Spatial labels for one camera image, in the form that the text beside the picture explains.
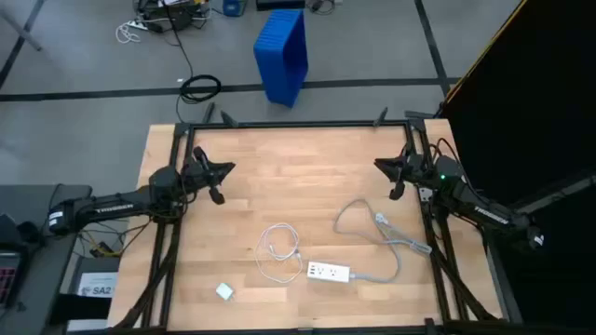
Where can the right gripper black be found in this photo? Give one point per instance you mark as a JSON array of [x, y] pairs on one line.
[[416, 170]]

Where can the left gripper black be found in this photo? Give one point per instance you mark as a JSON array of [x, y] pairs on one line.
[[198, 174]]

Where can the white USB charger adapter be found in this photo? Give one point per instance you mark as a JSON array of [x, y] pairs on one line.
[[224, 291]]

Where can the white power strip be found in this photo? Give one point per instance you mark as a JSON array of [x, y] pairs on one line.
[[328, 272]]

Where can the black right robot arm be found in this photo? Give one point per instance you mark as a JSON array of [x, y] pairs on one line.
[[489, 214]]

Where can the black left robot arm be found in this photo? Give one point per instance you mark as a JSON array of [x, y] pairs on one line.
[[112, 208]]

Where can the blue plastic bin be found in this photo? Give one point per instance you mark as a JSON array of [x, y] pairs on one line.
[[281, 56]]

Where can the black panel with yellow edge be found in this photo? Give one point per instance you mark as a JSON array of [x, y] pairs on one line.
[[535, 93]]

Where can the black electronics pile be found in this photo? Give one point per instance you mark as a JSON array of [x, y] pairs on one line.
[[172, 16]]

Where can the small blue box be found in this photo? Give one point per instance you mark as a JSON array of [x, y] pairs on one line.
[[234, 7]]

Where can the grey metal bar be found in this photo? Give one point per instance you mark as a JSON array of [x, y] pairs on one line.
[[559, 191]]

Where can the white paper sign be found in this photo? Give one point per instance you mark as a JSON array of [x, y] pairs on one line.
[[98, 285]]

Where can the black flat device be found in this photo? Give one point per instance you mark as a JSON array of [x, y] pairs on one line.
[[279, 4]]

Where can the black keypad with red keys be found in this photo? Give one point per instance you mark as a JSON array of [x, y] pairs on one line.
[[7, 279]]

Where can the black aluminium table frame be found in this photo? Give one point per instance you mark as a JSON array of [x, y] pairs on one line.
[[298, 124]]

